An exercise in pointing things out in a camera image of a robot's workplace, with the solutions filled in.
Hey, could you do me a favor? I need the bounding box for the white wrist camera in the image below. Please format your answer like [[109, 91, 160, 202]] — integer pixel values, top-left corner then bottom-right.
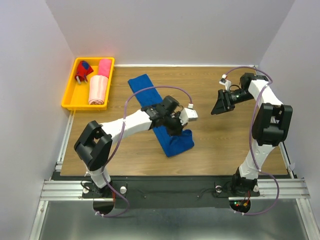
[[219, 77, 232, 91], [179, 108, 198, 126]]

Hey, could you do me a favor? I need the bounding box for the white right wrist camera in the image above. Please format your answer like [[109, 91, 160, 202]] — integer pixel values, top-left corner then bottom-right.
[[219, 77, 232, 91]]

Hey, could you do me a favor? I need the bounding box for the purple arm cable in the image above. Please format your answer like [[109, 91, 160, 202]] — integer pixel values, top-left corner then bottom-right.
[[222, 66, 281, 216], [93, 85, 195, 218]]

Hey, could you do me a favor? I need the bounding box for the blue towel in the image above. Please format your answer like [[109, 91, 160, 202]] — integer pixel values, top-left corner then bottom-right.
[[128, 74, 195, 157]]

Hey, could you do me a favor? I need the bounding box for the red blue patterned cloth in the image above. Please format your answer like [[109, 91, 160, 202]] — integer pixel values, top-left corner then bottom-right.
[[75, 60, 94, 85]]

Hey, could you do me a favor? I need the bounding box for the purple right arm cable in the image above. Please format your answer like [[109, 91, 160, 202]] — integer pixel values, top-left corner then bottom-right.
[[222, 66, 281, 216]]

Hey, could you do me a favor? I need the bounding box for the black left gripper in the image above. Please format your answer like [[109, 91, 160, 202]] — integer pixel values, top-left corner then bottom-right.
[[162, 111, 188, 138]]

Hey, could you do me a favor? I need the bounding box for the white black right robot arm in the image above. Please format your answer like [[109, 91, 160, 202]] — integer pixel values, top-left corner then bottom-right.
[[211, 72, 293, 195]]

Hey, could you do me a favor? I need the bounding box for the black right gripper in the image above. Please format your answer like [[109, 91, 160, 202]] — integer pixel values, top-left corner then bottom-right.
[[210, 88, 255, 115]]

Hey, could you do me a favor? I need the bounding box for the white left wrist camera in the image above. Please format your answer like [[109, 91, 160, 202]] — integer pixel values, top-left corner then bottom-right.
[[179, 108, 198, 126]]

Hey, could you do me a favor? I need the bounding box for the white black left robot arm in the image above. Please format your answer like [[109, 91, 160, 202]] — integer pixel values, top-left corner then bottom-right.
[[74, 95, 188, 197]]

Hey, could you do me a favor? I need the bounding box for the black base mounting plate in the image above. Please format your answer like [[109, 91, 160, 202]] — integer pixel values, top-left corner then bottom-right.
[[81, 176, 260, 209]]

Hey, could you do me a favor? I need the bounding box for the yellow plastic tray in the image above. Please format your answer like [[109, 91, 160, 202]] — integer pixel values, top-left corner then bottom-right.
[[61, 57, 115, 111]]

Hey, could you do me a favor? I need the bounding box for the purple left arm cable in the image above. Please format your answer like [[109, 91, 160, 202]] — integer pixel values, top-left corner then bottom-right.
[[93, 85, 195, 218]]

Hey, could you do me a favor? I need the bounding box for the light pink rolled towel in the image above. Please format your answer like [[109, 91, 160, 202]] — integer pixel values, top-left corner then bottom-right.
[[88, 75, 109, 105]]

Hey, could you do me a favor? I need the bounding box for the hot pink rolled towel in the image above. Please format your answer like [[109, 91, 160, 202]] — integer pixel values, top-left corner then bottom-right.
[[98, 58, 112, 78]]

